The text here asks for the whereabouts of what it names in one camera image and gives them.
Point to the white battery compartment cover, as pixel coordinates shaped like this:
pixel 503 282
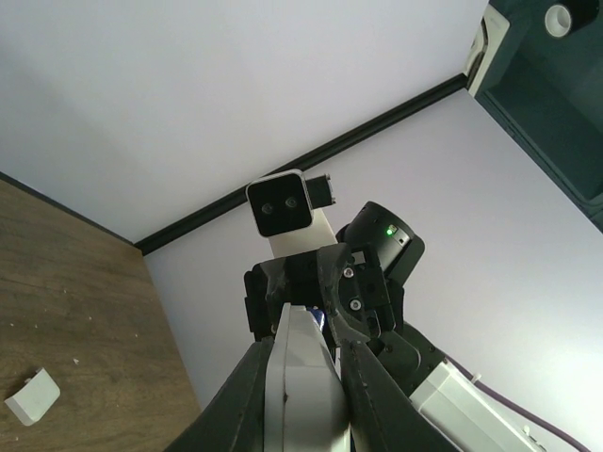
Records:
pixel 34 399

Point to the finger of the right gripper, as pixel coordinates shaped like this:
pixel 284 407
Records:
pixel 337 292
pixel 274 291

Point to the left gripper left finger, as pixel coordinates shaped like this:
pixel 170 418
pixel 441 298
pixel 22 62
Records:
pixel 234 419

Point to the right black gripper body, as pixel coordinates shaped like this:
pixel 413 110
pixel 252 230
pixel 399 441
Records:
pixel 374 305

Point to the purple battery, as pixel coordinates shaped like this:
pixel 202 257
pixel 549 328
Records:
pixel 318 318

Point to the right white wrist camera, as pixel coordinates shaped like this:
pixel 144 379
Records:
pixel 288 210

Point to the white remote control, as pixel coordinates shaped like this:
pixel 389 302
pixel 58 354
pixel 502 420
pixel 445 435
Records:
pixel 305 404

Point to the black aluminium frame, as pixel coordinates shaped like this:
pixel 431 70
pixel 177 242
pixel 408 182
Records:
pixel 307 161

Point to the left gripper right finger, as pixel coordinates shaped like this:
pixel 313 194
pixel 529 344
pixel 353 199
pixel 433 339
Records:
pixel 382 418

